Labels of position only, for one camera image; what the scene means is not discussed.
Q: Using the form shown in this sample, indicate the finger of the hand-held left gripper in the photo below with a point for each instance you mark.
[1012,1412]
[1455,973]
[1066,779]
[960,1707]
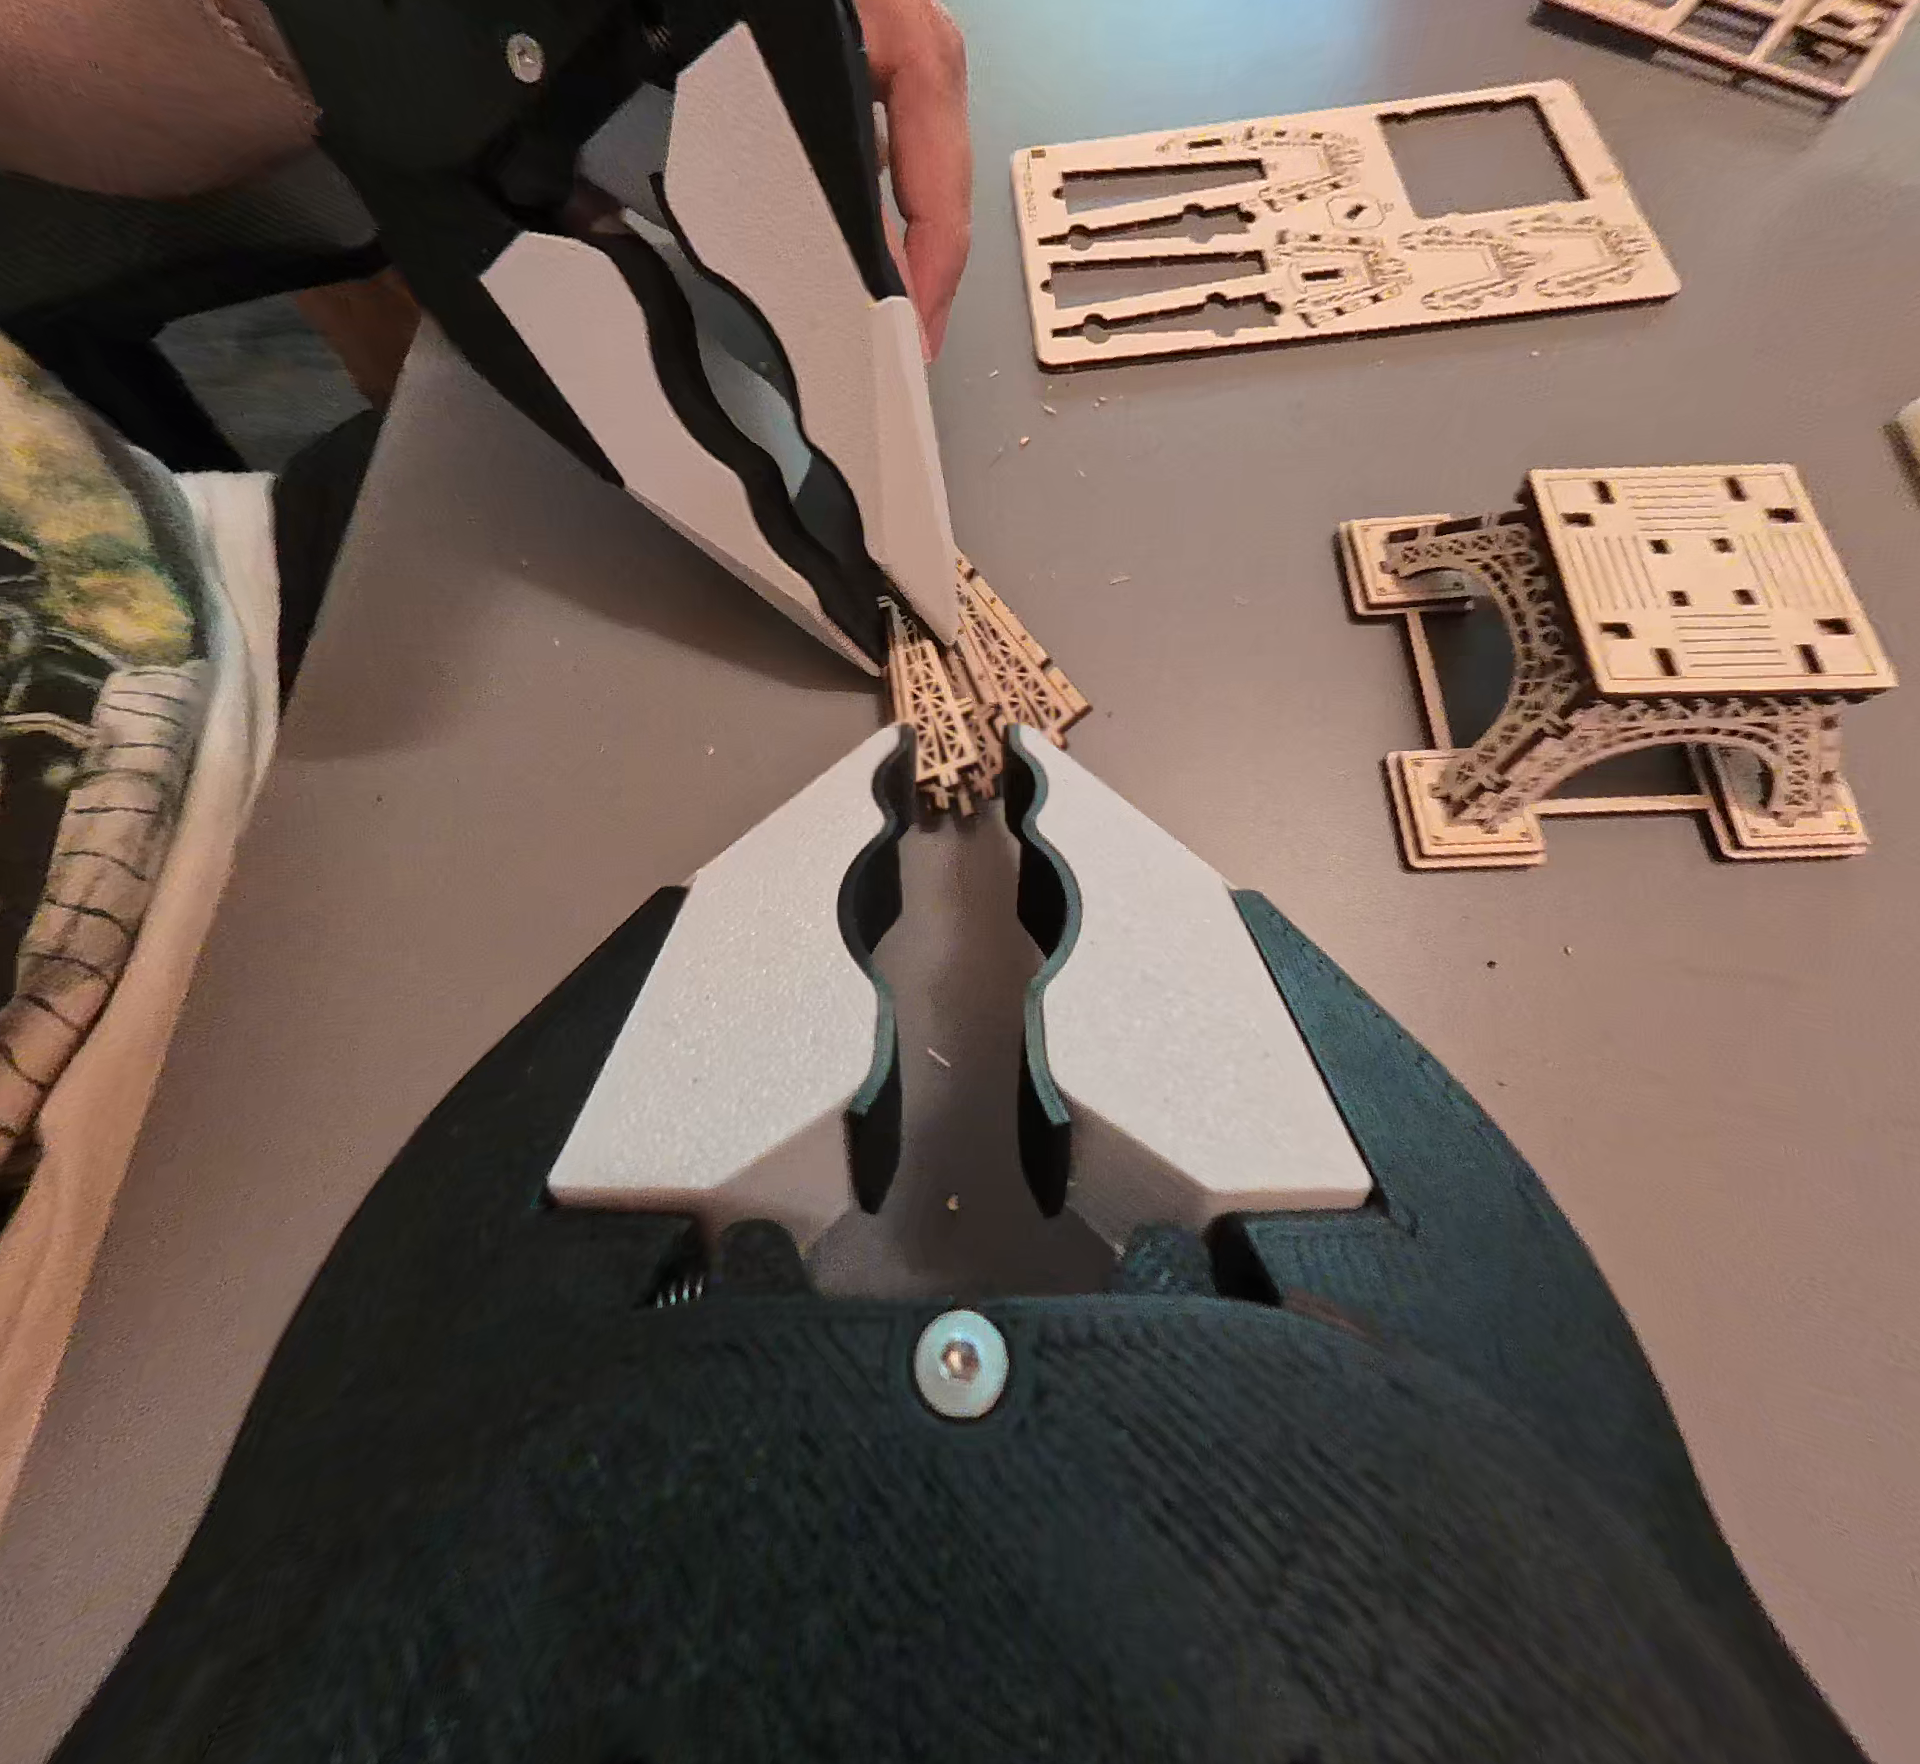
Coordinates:
[632,399]
[781,219]

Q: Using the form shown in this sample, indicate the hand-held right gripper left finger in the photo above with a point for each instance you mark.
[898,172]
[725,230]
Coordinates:
[722,1027]

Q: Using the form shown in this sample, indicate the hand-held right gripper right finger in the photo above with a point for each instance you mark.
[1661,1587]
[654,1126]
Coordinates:
[1204,1027]

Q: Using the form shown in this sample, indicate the wooden tower spire assembly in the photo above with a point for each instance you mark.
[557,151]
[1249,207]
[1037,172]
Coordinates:
[939,731]

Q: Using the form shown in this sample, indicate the grey desk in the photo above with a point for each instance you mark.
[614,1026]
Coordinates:
[1647,1119]

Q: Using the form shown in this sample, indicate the person's left hand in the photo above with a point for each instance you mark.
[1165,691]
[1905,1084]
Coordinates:
[925,116]

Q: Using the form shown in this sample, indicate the wooden part sheet long slots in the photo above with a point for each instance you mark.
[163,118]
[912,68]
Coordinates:
[1171,230]

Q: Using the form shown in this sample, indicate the wooden tower base model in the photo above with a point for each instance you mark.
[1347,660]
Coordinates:
[1698,580]

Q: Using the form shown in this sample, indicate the small pale wax stick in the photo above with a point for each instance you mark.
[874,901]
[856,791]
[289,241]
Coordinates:
[1907,445]

